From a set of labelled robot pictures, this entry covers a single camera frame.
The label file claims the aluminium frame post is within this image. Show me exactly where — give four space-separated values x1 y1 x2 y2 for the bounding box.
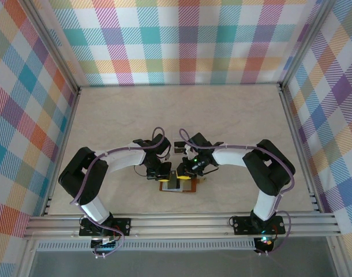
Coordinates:
278 0 337 90
18 0 81 95

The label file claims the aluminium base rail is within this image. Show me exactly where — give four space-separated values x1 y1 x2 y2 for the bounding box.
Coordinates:
22 211 343 239

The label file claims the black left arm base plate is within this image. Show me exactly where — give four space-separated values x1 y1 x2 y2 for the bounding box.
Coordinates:
78 218 132 237

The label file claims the grey slotted cable duct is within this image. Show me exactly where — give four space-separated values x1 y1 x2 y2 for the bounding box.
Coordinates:
34 238 257 251

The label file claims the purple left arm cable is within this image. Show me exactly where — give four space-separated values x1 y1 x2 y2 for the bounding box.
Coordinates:
70 126 166 259

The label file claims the brown leather card holder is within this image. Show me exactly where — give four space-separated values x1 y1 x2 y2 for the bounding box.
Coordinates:
159 175 208 195

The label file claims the grey-green card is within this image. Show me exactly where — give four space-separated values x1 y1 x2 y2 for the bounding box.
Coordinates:
180 180 197 192

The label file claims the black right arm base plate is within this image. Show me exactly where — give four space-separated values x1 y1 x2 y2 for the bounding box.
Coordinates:
233 215 283 235

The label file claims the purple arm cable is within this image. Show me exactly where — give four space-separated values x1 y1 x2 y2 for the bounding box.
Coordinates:
179 128 297 256
70 126 166 259

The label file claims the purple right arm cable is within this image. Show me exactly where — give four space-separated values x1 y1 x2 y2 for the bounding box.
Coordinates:
179 128 297 256

